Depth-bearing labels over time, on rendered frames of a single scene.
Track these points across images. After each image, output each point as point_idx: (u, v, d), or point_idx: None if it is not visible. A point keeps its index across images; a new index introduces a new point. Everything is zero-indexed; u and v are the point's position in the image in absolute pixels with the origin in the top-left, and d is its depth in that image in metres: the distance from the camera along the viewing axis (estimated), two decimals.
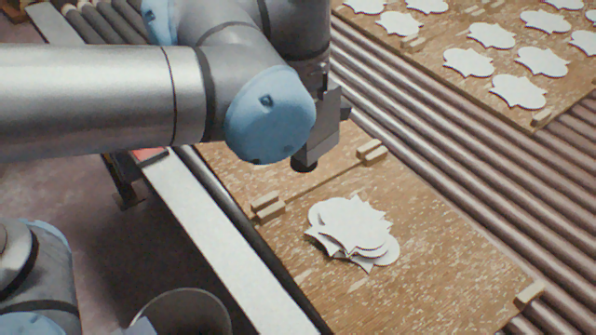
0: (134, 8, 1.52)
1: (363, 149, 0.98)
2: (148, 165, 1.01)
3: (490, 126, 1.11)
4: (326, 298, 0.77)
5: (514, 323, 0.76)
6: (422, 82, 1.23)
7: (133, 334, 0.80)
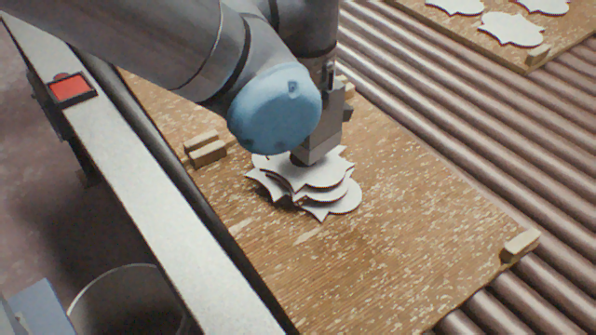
0: None
1: None
2: (71, 106, 0.86)
3: (478, 67, 0.95)
4: (266, 251, 0.62)
5: (501, 281, 0.61)
6: (401, 23, 1.07)
7: (27, 299, 0.64)
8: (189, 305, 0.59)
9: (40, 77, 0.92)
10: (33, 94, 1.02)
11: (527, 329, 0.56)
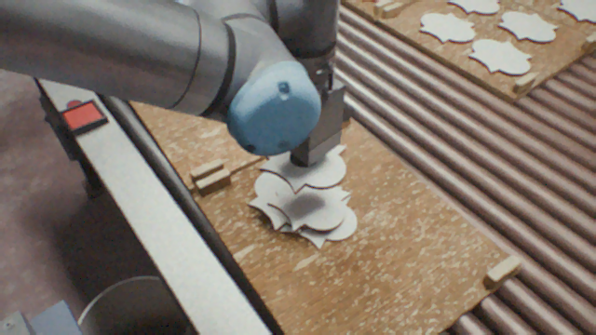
0: None
1: None
2: (84, 133, 0.91)
3: (468, 93, 1.01)
4: (268, 276, 0.67)
5: (485, 305, 0.66)
6: (397, 49, 1.12)
7: (47, 320, 0.69)
8: (197, 328, 0.64)
9: (54, 104, 0.97)
10: (46, 118, 1.07)
11: None
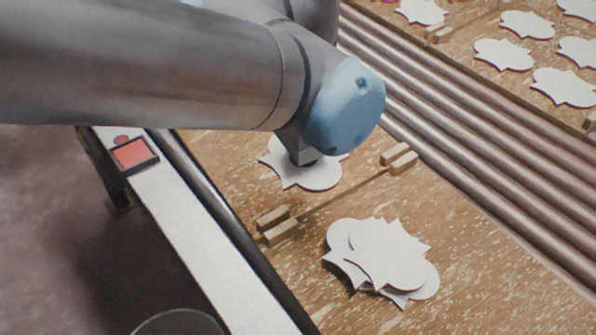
0: None
1: (389, 154, 0.83)
2: (135, 172, 0.86)
3: (533, 127, 0.96)
4: None
5: None
6: (451, 77, 1.08)
7: None
8: None
9: (101, 140, 0.92)
10: (87, 151, 1.03)
11: None
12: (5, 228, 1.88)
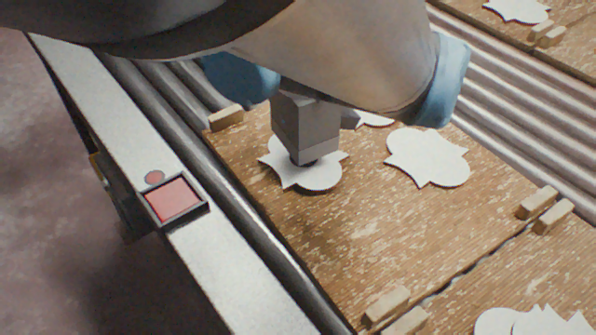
0: None
1: (534, 205, 0.59)
2: (176, 226, 0.63)
3: None
4: None
5: None
6: (570, 90, 0.84)
7: None
8: None
9: (128, 178, 0.69)
10: (106, 187, 0.79)
11: None
12: (2, 257, 1.65)
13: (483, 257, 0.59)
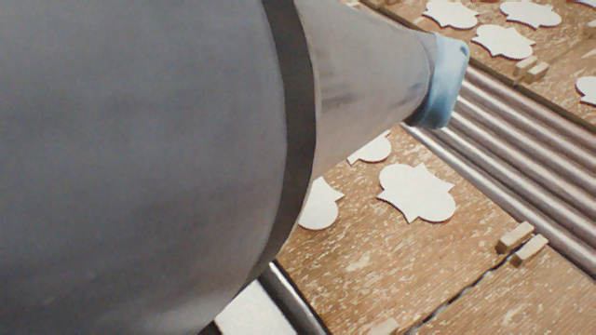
0: None
1: (511, 240, 0.66)
2: None
3: None
4: None
5: None
6: (550, 125, 0.91)
7: None
8: None
9: None
10: None
11: None
12: None
13: (466, 288, 0.65)
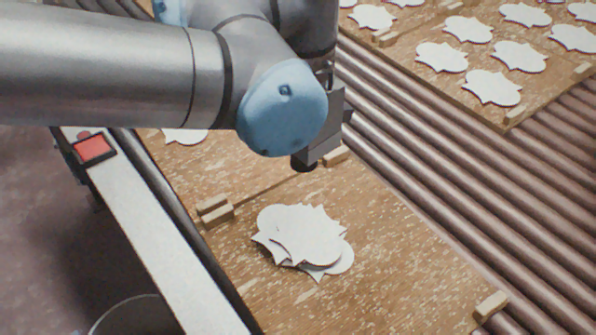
0: (98, 2, 1.46)
1: None
2: (93, 165, 0.95)
3: (461, 124, 1.05)
4: (270, 310, 0.71)
5: None
6: (393, 78, 1.17)
7: None
8: None
9: (65, 135, 1.01)
10: (55, 146, 1.11)
11: None
12: None
13: None
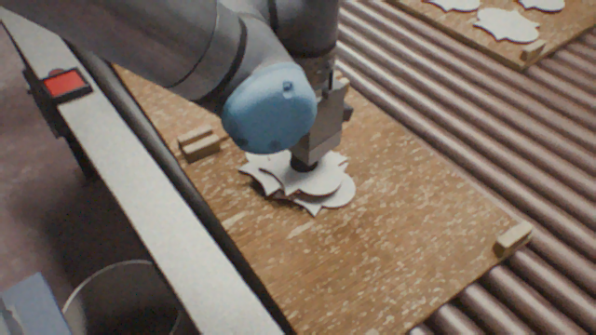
0: None
1: None
2: (66, 101, 0.86)
3: (473, 62, 0.95)
4: (259, 245, 0.62)
5: (494, 274, 0.61)
6: (398, 20, 1.07)
7: (20, 292, 0.64)
8: (182, 298, 0.59)
9: (35, 73, 0.92)
10: (28, 90, 1.02)
11: (519, 322, 0.56)
12: None
13: None
